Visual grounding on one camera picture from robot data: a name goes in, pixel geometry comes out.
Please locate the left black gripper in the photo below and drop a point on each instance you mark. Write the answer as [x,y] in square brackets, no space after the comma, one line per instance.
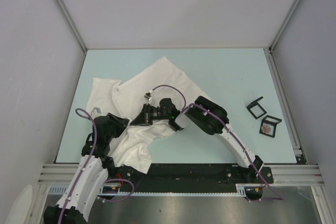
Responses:
[121,124]

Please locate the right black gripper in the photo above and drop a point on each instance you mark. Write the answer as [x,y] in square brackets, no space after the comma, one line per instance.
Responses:
[144,118]

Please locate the white t-shirt garment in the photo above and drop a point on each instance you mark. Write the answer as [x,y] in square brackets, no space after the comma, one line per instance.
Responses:
[160,80]

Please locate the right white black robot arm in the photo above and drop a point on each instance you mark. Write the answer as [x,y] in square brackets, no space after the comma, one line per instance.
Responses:
[211,118]

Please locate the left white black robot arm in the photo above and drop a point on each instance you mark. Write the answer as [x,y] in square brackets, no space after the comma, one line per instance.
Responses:
[95,168]

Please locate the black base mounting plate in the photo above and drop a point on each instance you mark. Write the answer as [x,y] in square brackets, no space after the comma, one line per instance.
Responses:
[187,178]

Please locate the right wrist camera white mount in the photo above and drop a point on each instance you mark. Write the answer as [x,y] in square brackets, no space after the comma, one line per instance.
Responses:
[148,97]

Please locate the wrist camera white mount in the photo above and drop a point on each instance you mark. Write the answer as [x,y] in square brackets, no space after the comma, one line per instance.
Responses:
[96,112]
[148,97]

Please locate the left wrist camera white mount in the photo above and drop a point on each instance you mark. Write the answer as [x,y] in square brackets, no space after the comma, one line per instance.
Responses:
[96,112]

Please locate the upper black square frame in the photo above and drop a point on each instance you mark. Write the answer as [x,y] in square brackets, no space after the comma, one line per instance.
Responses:
[255,109]

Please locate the black square frame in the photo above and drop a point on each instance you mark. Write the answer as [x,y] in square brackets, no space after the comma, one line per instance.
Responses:
[255,109]
[272,122]

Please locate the lower black square frame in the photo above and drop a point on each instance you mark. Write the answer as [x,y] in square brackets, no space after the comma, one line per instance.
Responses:
[272,122]

